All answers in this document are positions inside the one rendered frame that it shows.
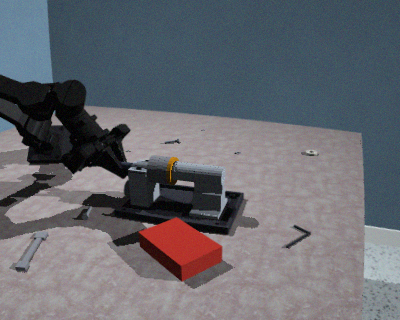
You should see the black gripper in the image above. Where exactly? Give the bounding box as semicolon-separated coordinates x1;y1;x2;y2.
66;113;131;179

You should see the red rectangular block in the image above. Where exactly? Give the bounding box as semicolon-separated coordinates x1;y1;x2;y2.
138;217;222;281

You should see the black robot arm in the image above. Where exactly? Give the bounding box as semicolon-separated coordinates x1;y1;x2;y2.
0;75;87;155

